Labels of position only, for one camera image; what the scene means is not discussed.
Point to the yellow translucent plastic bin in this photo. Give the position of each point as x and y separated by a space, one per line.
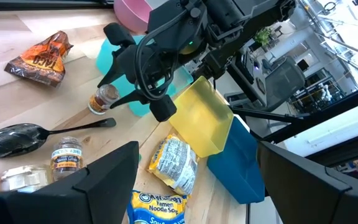
200 121

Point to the teal translucent plastic bin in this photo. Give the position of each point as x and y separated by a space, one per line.
138 110

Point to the black spoon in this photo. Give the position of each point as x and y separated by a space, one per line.
11 143

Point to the grey office chair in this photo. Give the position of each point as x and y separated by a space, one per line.
284 81

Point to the pink bowl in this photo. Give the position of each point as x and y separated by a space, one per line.
132 14

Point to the yellow ramen packet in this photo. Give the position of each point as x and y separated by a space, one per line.
174 165

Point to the small glass saffron jar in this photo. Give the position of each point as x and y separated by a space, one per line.
66 158
102 99

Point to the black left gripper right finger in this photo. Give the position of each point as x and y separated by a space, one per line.
315 202

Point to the green potted plant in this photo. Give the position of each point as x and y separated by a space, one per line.
262 36

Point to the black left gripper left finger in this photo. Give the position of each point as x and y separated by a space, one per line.
73 205

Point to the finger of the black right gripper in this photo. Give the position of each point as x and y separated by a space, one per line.
163 109
118 34

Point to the blue plastic bin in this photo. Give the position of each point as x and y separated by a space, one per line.
236 168

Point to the blue ramen packet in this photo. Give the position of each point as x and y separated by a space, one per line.
157 208

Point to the orange taco seasoning packet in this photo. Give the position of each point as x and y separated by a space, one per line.
40 60

